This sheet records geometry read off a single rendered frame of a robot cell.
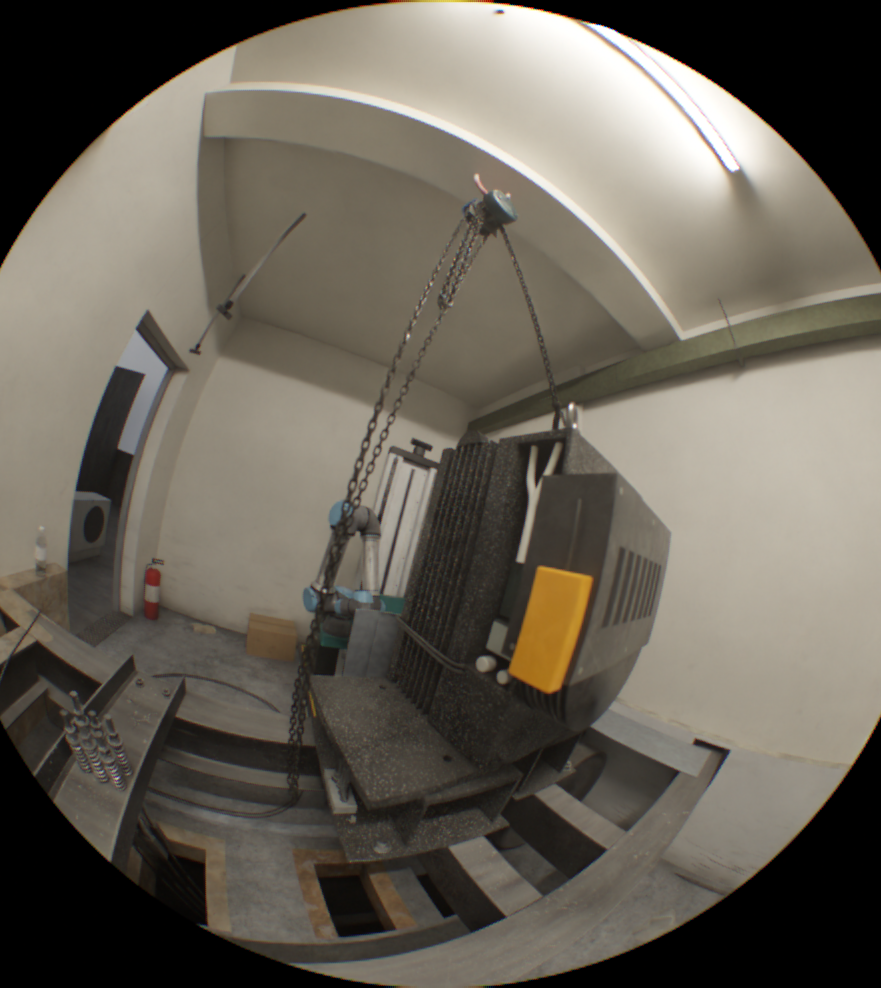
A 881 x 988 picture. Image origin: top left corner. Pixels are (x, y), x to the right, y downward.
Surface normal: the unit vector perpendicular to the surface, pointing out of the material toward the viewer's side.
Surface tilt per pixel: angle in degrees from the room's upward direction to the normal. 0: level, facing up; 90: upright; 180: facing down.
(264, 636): 90
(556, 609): 90
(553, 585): 90
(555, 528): 90
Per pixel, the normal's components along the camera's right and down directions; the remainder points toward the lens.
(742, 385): -0.86, -0.28
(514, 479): 0.56, 0.01
